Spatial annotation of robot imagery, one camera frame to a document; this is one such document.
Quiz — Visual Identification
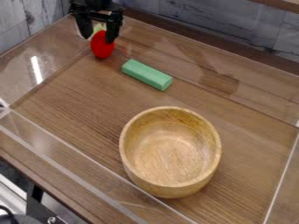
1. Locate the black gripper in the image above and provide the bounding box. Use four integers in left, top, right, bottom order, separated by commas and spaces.
69, 0, 124, 44

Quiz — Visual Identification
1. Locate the clear acrylic corner bracket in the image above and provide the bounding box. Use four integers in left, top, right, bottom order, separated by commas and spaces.
73, 11, 117, 44

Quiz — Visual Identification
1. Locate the black cable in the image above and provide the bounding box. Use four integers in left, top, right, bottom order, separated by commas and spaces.
0, 205, 18, 224

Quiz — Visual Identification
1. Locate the red fruit with green leaf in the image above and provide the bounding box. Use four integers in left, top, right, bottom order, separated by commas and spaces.
89, 24, 114, 59

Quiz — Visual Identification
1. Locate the clear acrylic tray wall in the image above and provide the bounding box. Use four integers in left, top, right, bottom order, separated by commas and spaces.
0, 17, 299, 224

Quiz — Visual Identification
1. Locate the round wooden bowl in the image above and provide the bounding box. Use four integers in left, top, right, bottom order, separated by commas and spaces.
118, 106, 221, 199

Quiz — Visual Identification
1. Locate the black table leg bracket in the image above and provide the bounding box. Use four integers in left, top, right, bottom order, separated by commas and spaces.
25, 183, 76, 224

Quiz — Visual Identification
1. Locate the green rectangular block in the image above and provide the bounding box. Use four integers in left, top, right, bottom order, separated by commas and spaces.
121, 59, 173, 91

